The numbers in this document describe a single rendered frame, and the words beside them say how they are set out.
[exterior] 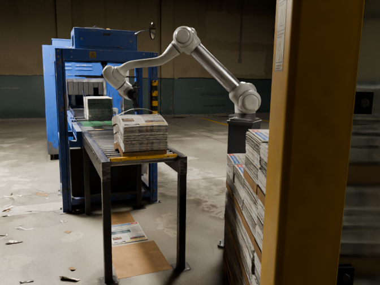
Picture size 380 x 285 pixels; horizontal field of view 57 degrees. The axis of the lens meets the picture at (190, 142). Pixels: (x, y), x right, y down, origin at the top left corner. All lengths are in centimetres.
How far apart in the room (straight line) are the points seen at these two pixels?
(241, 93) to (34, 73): 898
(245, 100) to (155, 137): 63
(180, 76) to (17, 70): 475
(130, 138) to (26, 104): 887
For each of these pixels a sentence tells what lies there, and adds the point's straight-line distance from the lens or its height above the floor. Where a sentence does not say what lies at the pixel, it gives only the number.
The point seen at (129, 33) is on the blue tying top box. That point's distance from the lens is 368.
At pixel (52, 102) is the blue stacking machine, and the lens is 578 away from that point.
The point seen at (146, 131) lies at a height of 98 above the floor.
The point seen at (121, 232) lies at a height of 1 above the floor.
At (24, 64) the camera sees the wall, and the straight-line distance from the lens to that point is 1093.
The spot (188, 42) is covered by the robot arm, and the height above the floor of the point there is 153.
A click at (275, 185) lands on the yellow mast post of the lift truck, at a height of 116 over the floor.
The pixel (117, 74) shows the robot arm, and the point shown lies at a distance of 259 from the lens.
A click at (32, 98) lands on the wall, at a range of 1093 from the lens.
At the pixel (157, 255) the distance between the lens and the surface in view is 278.
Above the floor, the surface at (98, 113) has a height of 88.
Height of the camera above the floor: 130
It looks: 10 degrees down
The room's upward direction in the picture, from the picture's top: 1 degrees clockwise
